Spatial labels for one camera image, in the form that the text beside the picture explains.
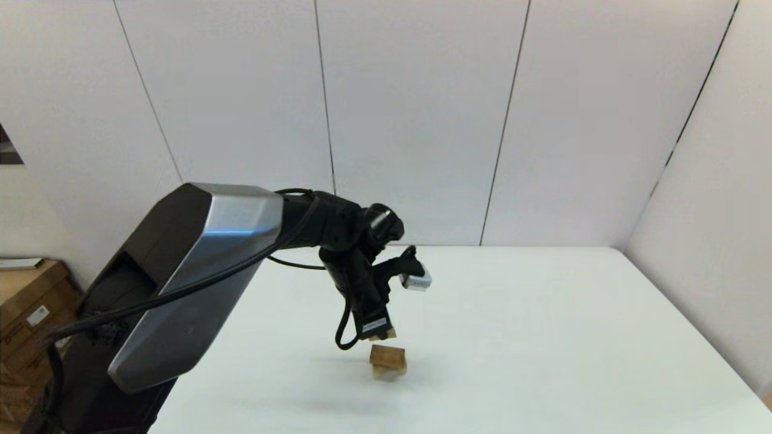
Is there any rectangular wooden building block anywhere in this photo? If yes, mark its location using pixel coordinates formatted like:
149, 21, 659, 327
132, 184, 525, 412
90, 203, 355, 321
369, 344, 407, 370

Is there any arched wooden building block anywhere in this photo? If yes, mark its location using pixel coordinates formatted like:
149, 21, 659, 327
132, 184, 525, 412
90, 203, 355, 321
372, 360, 408, 381

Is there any brown cardboard box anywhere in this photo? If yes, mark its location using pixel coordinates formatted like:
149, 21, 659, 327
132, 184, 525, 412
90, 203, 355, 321
0, 260, 76, 329
0, 289, 85, 386
0, 365, 49, 432

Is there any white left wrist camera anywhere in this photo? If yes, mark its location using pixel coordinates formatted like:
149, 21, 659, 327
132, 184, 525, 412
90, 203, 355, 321
399, 265, 432, 292

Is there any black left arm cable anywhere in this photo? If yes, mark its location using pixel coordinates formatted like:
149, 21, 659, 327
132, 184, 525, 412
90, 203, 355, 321
36, 188, 362, 434

